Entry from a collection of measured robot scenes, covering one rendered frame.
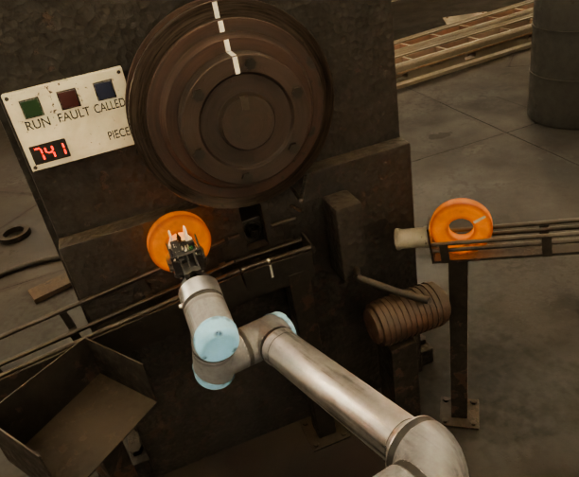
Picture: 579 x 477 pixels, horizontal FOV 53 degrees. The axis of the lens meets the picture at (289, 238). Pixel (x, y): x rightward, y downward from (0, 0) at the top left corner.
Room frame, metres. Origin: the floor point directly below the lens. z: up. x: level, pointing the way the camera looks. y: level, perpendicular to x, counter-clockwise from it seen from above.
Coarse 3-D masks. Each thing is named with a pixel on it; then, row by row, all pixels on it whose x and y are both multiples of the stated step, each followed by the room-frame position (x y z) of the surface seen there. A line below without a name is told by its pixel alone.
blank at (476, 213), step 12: (444, 204) 1.29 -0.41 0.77; (456, 204) 1.26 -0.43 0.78; (468, 204) 1.25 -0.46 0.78; (480, 204) 1.26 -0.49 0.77; (432, 216) 1.30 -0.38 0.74; (444, 216) 1.27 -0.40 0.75; (456, 216) 1.26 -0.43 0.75; (468, 216) 1.25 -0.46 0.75; (480, 216) 1.24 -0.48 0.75; (432, 228) 1.28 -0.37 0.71; (444, 228) 1.27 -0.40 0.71; (480, 228) 1.24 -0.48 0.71; (492, 228) 1.23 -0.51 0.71; (444, 240) 1.27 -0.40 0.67; (456, 252) 1.26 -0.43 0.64; (468, 252) 1.25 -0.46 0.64
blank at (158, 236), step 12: (168, 216) 1.25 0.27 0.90; (180, 216) 1.24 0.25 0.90; (192, 216) 1.25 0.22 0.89; (156, 228) 1.22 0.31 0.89; (168, 228) 1.23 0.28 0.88; (180, 228) 1.24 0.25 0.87; (192, 228) 1.25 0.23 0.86; (204, 228) 1.26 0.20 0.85; (156, 240) 1.22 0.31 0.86; (204, 240) 1.25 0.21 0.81; (156, 252) 1.22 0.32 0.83; (204, 252) 1.25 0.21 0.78; (156, 264) 1.21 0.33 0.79
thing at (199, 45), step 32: (192, 32) 1.23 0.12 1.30; (224, 32) 1.25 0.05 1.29; (256, 32) 1.27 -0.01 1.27; (160, 64) 1.21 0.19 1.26; (192, 64) 1.21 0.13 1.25; (288, 64) 1.26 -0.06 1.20; (160, 96) 1.21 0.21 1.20; (320, 96) 1.30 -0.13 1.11; (160, 128) 1.20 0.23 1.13; (192, 160) 1.20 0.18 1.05; (224, 192) 1.23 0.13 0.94; (256, 192) 1.25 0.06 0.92
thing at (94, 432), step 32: (64, 352) 1.03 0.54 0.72; (96, 352) 1.06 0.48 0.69; (32, 384) 0.96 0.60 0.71; (64, 384) 1.01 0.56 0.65; (96, 384) 1.04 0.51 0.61; (128, 384) 1.00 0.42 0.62; (0, 416) 0.90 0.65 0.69; (32, 416) 0.94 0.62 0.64; (64, 416) 0.96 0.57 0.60; (96, 416) 0.94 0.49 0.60; (128, 416) 0.92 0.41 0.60; (0, 448) 0.88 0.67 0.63; (32, 448) 0.90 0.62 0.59; (64, 448) 0.88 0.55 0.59; (96, 448) 0.86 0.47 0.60
